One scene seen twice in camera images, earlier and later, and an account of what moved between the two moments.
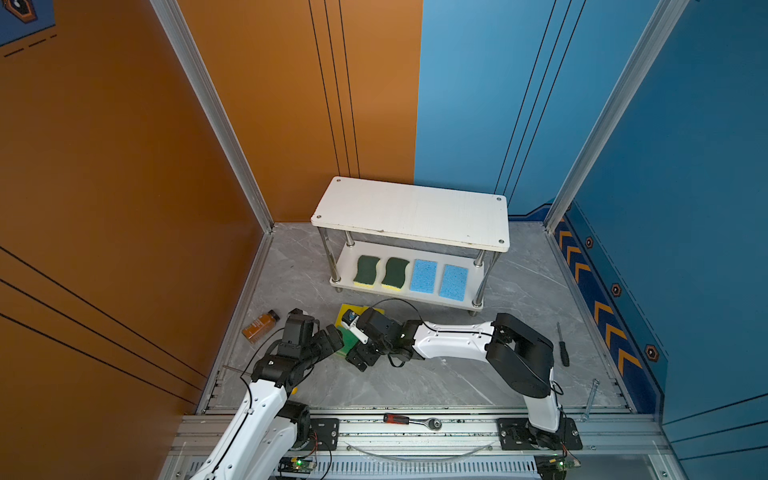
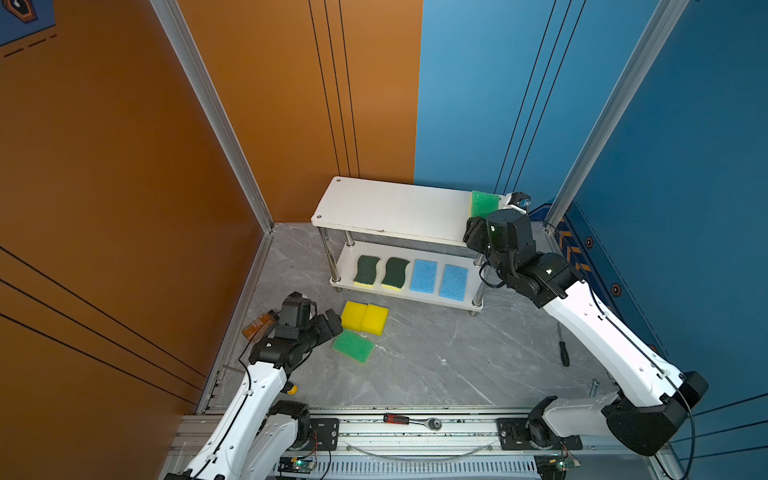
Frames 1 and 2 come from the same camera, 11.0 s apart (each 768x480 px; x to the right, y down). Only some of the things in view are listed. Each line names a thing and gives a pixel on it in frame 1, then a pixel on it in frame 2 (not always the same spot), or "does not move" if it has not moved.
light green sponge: (349, 341) -> (483, 203)
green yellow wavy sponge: (366, 272) does not move
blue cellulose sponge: (454, 282) does not move
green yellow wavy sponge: (395, 273) does not move
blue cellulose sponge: (423, 276) does not move
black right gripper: (359, 352) -> (474, 233)
